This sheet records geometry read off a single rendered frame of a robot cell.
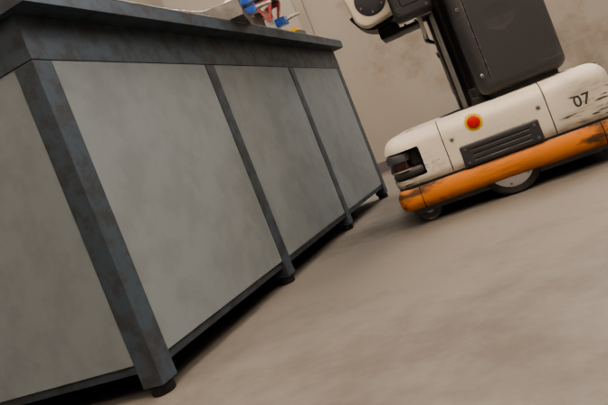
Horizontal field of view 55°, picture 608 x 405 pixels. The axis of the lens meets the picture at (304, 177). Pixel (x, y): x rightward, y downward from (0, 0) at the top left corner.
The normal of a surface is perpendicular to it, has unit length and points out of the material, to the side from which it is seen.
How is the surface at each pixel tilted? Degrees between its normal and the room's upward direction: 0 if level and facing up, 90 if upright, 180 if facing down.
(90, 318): 90
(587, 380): 0
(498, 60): 90
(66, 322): 90
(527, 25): 90
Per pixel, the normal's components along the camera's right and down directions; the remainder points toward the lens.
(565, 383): -0.37, -0.93
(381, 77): -0.24, 0.12
